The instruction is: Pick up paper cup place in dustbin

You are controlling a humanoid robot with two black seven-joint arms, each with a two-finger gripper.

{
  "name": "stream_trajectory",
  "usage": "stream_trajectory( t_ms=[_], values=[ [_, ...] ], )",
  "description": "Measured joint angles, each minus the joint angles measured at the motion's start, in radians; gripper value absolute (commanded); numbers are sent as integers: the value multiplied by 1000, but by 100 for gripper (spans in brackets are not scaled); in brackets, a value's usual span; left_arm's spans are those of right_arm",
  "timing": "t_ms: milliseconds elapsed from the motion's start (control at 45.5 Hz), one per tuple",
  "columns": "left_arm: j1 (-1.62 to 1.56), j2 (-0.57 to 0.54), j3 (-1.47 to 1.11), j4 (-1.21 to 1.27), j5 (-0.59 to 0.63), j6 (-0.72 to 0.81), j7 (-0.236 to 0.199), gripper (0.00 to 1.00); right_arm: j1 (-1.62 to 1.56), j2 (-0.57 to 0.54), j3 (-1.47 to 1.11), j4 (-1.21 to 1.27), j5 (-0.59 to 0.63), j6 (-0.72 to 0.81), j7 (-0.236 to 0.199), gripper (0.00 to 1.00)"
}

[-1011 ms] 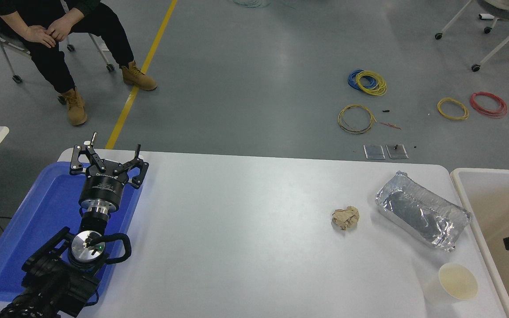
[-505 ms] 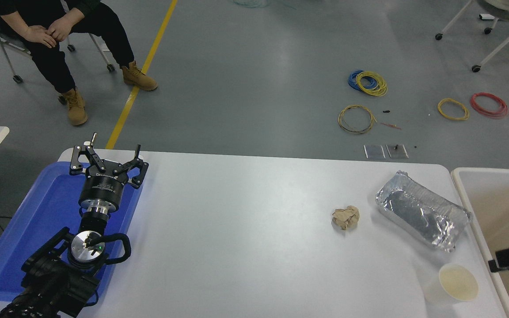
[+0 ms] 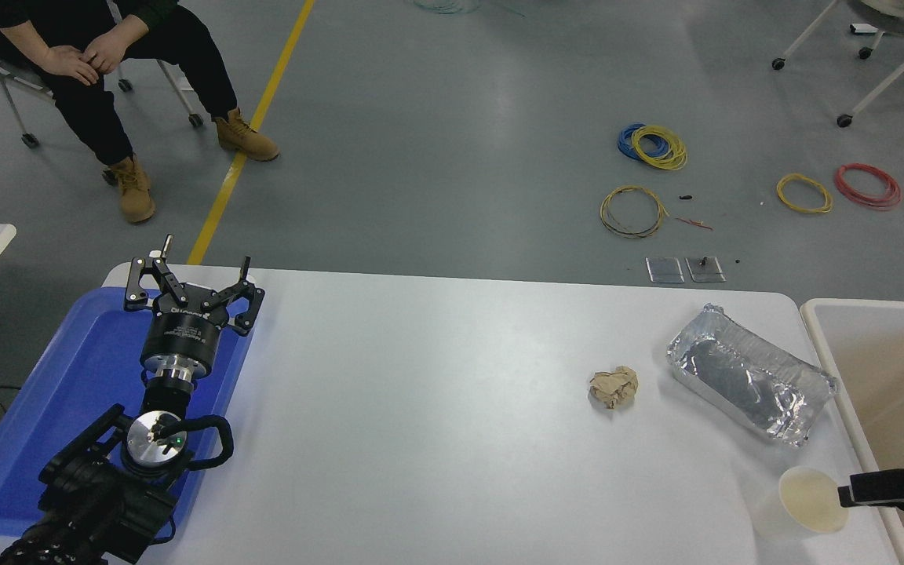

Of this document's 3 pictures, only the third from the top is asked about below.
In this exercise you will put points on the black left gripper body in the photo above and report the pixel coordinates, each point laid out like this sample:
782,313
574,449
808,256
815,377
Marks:
184,329

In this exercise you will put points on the white paper cup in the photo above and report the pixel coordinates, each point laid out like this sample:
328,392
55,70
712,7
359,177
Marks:
809,498

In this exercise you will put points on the person's right forearm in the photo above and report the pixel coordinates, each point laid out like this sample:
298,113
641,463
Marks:
28,35

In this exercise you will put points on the person's left forearm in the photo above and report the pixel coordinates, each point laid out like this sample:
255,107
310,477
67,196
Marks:
142,20

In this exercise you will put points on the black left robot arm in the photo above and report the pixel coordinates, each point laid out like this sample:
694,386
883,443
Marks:
99,502

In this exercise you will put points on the person's left hand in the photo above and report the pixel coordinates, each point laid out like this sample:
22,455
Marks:
109,51

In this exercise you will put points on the person's right hand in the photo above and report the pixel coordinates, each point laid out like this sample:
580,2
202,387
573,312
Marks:
71,63

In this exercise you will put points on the large pale bin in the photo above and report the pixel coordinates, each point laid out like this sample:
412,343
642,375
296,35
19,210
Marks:
899,392

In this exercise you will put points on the blue plastic tray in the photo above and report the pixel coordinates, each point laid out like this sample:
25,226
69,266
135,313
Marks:
67,392

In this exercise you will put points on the person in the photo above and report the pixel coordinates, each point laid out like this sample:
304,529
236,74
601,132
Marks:
91,110

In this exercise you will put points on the silver foil tray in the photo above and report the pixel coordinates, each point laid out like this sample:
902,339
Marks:
742,377

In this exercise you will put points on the wheeled chair with metal legs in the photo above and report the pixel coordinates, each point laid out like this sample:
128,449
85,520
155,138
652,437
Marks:
28,82

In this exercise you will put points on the clear floor plate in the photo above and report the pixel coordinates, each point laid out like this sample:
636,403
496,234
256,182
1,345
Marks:
706,271
665,270

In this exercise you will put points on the crumpled tan paper ball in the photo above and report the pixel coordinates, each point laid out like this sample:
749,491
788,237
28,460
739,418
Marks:
614,387

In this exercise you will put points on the white wheeled chair frame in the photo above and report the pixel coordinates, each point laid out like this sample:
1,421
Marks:
891,22

